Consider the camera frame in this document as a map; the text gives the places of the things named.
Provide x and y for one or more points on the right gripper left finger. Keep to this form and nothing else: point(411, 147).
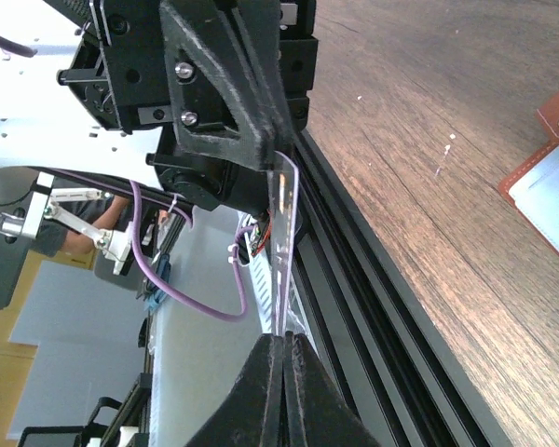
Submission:
point(250, 415)

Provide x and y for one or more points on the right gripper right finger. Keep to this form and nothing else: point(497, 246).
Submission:
point(315, 414)

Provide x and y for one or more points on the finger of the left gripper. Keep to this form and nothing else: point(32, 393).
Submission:
point(259, 27)
point(206, 33)

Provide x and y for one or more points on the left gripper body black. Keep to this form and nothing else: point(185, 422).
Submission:
point(118, 71)

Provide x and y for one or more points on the transparent credit card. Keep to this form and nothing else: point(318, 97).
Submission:
point(283, 188)

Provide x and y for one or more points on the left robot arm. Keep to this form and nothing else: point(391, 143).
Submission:
point(44, 126)

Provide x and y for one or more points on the person in background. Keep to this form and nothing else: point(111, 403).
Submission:
point(52, 236)

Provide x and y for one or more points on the black aluminium frame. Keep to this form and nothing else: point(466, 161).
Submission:
point(387, 361)

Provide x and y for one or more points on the light blue slotted cable duct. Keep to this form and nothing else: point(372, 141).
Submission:
point(260, 271)

